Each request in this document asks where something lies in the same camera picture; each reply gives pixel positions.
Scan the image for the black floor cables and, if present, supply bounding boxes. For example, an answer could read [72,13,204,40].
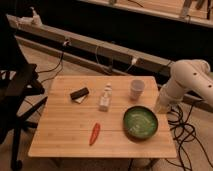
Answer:
[164,103,213,171]

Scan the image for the white power adapter on rail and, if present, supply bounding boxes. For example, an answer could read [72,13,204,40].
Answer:
[19,6,43,27]

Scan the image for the black and white eraser block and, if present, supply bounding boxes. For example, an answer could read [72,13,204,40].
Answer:
[70,88,89,103]

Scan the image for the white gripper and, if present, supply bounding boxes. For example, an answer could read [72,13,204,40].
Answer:
[154,96,171,114]

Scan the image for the wooden table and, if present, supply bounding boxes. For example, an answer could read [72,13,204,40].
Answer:
[28,76,177,158]

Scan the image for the metal rail beam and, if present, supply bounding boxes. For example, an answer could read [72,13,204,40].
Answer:
[6,14,213,112]

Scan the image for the green bowl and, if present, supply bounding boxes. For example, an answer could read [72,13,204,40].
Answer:
[123,106,158,140]

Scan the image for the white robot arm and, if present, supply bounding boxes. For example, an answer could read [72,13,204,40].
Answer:
[154,60,213,114]

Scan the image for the red chili pepper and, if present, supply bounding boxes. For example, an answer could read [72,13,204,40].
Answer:
[89,123,101,146]

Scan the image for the black office chair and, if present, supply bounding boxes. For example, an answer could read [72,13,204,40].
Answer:
[0,11,47,171]

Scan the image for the white glue bottle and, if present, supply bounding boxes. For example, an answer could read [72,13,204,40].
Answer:
[99,83,112,112]

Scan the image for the white paper cup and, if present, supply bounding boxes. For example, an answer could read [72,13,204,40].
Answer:
[130,80,145,100]

